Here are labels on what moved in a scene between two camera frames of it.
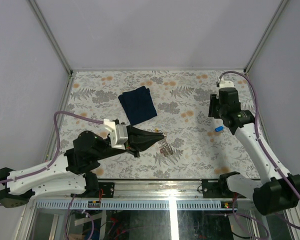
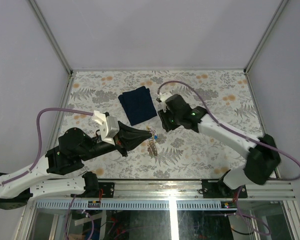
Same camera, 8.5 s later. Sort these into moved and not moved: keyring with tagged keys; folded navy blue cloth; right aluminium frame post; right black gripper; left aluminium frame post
Moved: right black gripper; keyring with tagged keys
Not moved: left aluminium frame post; folded navy blue cloth; right aluminium frame post
